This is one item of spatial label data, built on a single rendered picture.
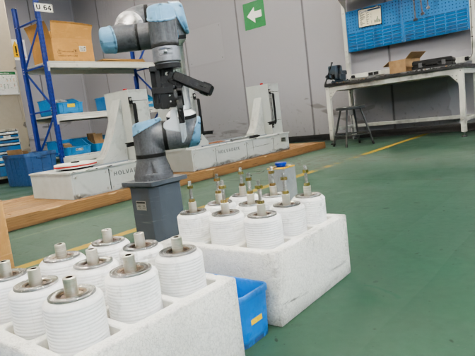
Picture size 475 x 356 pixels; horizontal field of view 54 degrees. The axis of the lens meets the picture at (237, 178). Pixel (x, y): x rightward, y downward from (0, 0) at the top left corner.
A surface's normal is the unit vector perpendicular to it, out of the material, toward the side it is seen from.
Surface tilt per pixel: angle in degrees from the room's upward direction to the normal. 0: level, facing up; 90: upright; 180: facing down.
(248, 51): 90
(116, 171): 90
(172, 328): 90
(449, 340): 0
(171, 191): 90
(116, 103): 70
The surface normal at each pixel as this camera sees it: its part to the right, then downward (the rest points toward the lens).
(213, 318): 0.77, -0.01
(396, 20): -0.63, 0.18
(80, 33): 0.81, 0.20
